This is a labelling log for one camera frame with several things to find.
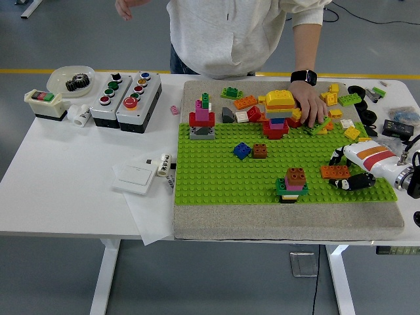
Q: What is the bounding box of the clear plastic bag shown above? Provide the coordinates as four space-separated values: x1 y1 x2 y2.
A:
370 135 420 156

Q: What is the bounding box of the person's right hand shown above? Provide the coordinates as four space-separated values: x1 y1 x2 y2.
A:
114 0 145 22

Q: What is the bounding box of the white wall switch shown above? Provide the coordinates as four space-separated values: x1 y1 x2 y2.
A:
112 156 159 197

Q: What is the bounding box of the grey-brown mat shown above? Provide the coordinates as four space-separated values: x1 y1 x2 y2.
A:
173 80 405 242

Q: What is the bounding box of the white plastic bowl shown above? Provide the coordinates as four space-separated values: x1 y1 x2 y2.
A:
46 65 97 98

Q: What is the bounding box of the metal floor plate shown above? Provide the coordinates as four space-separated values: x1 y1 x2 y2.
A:
289 251 319 278

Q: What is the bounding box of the black hanging cable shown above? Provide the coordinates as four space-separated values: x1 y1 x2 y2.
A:
309 244 321 315

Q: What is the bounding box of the plastic bag with blue part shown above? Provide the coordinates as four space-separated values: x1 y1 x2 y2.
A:
388 106 420 121

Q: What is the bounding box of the cream switch box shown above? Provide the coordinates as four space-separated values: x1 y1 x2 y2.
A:
24 89 68 122

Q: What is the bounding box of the dark grey slope brick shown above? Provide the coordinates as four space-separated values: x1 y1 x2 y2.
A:
221 107 237 124

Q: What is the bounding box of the white pipe fitting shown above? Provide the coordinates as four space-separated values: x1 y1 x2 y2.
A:
66 104 93 127

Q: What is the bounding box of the white labelled tube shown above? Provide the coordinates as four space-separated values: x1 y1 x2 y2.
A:
156 152 173 179

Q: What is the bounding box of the white table leg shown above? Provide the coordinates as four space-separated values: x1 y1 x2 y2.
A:
89 238 121 315
325 243 357 315

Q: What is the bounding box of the grey five-button box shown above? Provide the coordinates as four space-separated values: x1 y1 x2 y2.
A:
115 71 163 135

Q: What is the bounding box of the lime green long brick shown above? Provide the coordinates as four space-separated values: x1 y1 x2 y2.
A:
303 115 333 137

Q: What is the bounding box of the pink tall brick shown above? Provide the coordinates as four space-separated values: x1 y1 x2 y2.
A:
195 98 211 122

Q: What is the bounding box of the person's left hand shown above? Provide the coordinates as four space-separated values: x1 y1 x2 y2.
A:
287 81 329 129

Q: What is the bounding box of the yellow domed brick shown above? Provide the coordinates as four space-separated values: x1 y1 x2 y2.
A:
264 89 297 106

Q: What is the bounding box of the grey arch brick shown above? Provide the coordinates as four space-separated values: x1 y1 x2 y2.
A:
189 125 216 141

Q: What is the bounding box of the black display module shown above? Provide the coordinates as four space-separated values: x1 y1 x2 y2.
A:
381 118 415 139

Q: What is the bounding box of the white paper sheet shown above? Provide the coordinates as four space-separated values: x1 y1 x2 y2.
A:
111 156 175 245

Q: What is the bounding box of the table control panel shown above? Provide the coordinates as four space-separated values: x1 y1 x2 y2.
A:
375 245 420 255

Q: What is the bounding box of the blue square brick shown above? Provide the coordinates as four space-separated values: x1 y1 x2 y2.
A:
232 142 253 161

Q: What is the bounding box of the brown square brick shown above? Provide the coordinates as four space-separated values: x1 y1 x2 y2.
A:
252 142 268 160
284 167 308 186

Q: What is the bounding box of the grey furniture foot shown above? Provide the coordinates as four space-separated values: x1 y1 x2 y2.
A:
20 0 44 19

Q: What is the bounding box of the grey four-button box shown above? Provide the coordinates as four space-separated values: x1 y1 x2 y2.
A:
89 72 133 129

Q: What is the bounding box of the grey and green small tool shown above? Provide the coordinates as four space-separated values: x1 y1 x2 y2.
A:
364 85 387 103

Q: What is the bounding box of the black metal gear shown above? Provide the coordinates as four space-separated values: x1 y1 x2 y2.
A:
65 73 91 93

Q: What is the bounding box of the black wristwatch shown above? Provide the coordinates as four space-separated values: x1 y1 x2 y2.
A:
289 69 318 87

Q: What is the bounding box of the orange long brick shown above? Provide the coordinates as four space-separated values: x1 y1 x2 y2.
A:
233 94 259 110
319 164 352 180

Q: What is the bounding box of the dark green brick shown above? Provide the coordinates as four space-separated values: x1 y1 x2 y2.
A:
275 178 310 197

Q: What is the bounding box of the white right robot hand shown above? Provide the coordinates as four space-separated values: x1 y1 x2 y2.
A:
327 140 407 192

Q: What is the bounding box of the pink square brick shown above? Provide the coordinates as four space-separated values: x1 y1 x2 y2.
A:
284 179 305 192

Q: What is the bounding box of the person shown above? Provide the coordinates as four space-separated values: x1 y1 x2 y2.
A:
165 0 333 79

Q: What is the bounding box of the green studded baseplate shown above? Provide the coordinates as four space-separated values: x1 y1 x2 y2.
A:
174 121 399 205

